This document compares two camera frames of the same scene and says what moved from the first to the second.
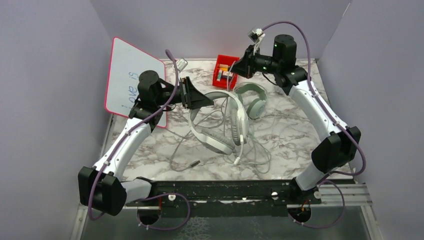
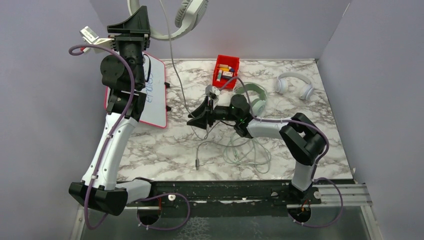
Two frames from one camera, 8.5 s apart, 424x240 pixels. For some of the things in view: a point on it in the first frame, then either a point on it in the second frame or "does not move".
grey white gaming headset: [239, 122] -> [189, 12]
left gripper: [193, 98] -> [135, 30]
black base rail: [241, 199] does not move
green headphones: [256, 108] does not move
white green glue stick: [219, 75] does not move
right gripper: [245, 66] -> [208, 116]
